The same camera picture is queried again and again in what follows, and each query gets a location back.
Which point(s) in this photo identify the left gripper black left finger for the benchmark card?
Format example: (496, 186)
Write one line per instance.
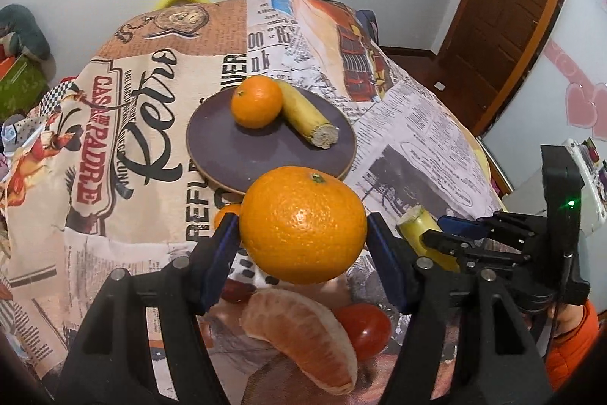
(110, 360)

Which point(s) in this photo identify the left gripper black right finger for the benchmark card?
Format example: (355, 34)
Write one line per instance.
(467, 343)

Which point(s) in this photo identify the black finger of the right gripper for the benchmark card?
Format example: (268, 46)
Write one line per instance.
(463, 227)
(470, 259)

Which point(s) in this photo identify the red tomato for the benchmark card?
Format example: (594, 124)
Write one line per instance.
(368, 328)

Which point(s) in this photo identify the large orange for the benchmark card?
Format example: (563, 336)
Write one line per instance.
(302, 226)

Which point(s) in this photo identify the peeled pomelo segment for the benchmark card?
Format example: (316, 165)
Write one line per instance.
(306, 332)

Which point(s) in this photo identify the medium orange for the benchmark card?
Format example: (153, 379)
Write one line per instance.
(256, 102)

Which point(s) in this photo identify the dark red grape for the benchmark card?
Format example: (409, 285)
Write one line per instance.
(237, 292)

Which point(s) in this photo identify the retro print tablecloth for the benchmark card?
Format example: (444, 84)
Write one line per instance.
(106, 179)

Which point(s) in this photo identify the blue backpack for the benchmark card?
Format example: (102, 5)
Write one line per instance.
(368, 20)

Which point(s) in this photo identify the brown wooden door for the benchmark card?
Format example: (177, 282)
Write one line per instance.
(487, 54)

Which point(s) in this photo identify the dark purple plate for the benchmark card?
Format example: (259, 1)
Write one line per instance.
(233, 157)

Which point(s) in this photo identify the green storage box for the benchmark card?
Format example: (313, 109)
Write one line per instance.
(21, 86)

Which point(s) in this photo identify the grey plush toy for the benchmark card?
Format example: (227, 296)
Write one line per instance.
(20, 34)

